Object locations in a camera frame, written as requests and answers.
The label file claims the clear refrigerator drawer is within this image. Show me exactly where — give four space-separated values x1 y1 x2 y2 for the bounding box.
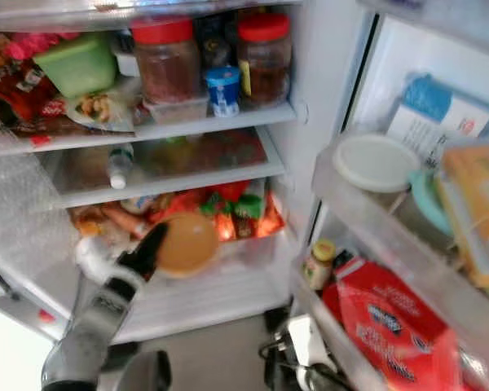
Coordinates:
49 130 286 209

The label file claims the red green snack packet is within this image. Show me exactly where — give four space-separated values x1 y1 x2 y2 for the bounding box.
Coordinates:
200 181 266 221

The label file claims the clear plastic box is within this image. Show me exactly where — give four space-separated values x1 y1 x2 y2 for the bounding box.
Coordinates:
143 94 209 125

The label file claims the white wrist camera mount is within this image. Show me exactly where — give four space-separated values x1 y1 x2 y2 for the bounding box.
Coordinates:
284 316 323 367
75 236 123 282

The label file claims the blue white yogurt cup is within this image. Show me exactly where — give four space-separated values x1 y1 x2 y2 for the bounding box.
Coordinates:
204 65 241 117

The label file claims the white capped bottle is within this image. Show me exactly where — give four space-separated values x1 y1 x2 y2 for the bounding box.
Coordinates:
108 143 135 190

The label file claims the open refrigerator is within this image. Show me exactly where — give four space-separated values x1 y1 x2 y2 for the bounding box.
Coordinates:
0 0 376 343

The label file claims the orange food packet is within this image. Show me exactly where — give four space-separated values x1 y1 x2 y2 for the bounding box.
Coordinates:
436 140 489 288

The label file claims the bubble wrap sheet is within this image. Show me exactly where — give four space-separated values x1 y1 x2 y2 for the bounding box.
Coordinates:
0 122 82 294

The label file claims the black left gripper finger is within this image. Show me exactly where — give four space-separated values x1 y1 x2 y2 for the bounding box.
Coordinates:
139 222 170 266

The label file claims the orange sausage packet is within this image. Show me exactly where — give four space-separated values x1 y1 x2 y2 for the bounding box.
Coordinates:
69 204 148 245

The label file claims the red lidded glass jar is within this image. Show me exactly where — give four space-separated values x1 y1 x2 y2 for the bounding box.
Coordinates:
236 12 294 107
132 18 200 107

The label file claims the teal bowl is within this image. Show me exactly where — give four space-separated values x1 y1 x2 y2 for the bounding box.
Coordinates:
407 167 453 237

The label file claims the brown jar with pale lid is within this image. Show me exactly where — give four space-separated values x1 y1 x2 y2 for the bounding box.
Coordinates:
302 239 337 292

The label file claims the blue white carton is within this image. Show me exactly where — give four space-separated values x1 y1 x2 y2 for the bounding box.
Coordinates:
387 73 489 168

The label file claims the clear bag of nuts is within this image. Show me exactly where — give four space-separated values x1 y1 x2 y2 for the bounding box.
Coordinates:
65 86 143 131

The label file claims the pink plastic bag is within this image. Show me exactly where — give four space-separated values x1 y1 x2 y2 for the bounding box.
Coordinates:
4 31 82 59

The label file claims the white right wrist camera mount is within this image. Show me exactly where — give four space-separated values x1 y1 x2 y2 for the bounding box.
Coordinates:
284 316 323 367

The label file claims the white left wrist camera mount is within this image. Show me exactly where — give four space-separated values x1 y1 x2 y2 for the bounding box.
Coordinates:
75 236 123 282

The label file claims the refrigerator door with shelves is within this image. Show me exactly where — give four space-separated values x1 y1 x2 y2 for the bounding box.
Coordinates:
289 0 489 391

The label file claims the orange lidded plastic container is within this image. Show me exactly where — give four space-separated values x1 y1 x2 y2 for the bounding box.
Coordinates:
156 212 221 278

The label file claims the green plastic container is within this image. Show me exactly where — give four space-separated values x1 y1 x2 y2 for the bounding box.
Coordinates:
33 33 119 99

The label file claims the white lidded bowl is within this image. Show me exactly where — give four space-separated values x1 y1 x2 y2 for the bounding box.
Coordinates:
333 133 423 194

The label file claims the red printed bag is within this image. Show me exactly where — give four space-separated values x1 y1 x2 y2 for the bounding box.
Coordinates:
322 257 474 391

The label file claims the orange foil snack packet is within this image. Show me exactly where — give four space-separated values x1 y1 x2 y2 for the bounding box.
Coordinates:
216 200 286 241

